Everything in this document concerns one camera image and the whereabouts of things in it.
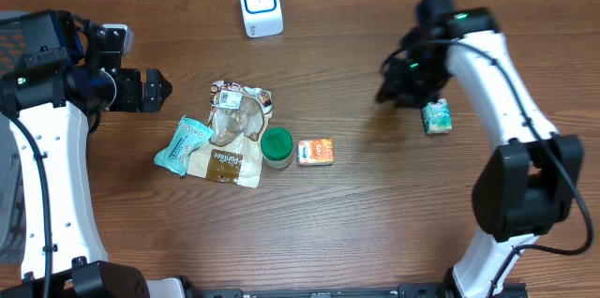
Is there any clear bag bread package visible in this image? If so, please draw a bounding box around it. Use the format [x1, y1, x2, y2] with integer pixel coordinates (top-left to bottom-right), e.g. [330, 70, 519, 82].
[187, 81, 273, 188]

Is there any white barcode scanner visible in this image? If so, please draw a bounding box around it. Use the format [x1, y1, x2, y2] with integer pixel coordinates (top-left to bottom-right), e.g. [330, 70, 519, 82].
[240, 0, 284, 38]

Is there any mint green wipes pack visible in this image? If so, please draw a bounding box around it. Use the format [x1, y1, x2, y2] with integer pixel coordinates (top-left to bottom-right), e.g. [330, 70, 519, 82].
[154, 116, 214, 176]

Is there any dark grey mesh basket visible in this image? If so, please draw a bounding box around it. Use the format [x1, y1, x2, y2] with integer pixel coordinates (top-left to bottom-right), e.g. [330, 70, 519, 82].
[1, 23, 26, 264]

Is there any green lid clear jar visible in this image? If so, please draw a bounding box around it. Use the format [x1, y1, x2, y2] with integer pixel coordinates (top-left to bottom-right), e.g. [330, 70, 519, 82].
[261, 127, 293, 169]

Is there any orange tissue pack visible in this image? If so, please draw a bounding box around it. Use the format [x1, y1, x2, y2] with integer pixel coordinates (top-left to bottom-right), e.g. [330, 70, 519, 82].
[297, 139, 334, 166]

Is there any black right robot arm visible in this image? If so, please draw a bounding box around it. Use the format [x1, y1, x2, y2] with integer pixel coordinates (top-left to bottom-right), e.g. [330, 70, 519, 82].
[376, 0, 584, 297]

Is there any teal tissue pack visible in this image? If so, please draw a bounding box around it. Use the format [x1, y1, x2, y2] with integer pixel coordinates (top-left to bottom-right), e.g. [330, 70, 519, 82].
[421, 98, 453, 135]

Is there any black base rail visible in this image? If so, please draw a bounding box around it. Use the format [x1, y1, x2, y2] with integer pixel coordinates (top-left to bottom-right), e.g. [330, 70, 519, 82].
[196, 281, 531, 298]

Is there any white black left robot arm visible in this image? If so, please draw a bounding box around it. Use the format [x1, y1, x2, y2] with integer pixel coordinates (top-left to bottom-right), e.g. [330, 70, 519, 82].
[1, 10, 197, 297]

